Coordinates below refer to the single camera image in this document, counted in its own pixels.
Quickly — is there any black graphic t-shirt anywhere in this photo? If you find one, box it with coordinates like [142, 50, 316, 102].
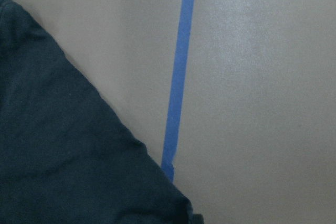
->
[1, 0, 193, 223]

